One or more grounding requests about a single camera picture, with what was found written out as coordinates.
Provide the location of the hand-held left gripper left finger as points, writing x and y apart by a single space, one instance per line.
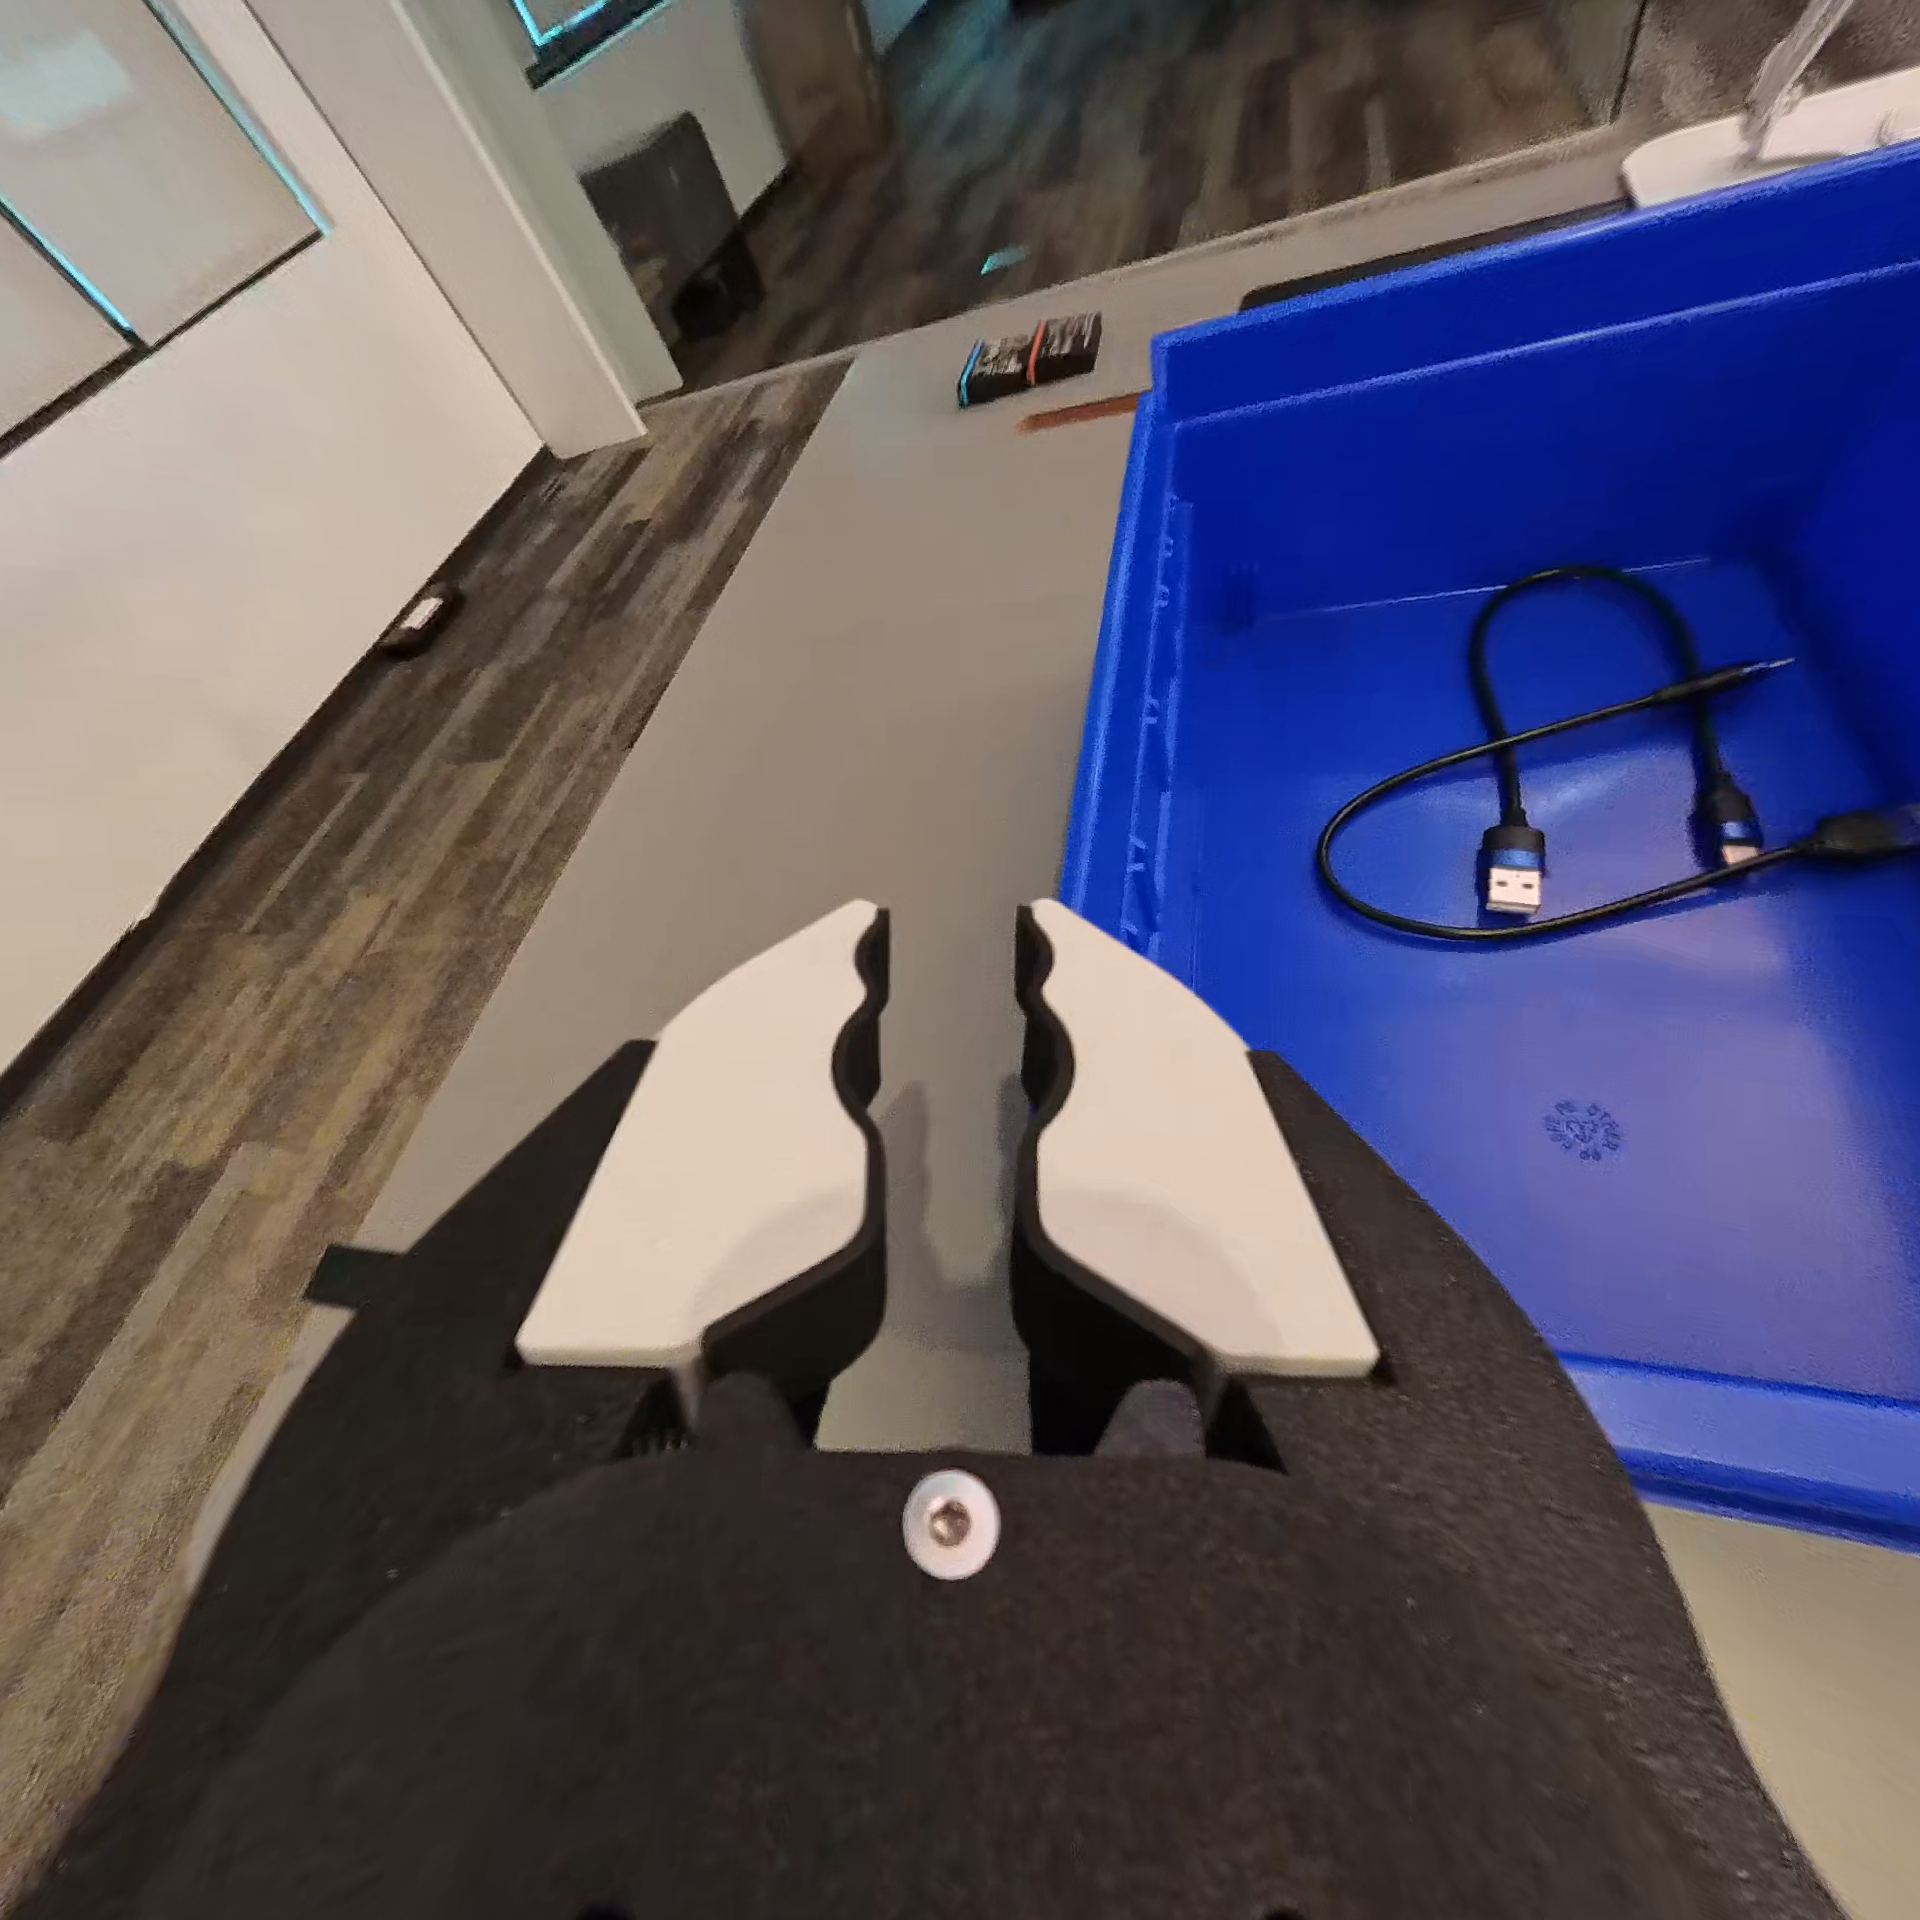
720 1170

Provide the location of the orange striped black battery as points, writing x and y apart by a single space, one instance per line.
1067 353

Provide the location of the blue plastic bin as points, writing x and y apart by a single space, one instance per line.
1576 1170

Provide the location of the black flat panel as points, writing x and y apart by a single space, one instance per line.
1349 278

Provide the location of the small black device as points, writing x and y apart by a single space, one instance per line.
423 623

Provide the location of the wooden document stand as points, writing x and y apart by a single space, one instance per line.
1695 166

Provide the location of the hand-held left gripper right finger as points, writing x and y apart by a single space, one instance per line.
1184 1170

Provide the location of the frosted glass window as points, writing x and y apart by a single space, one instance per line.
149 150

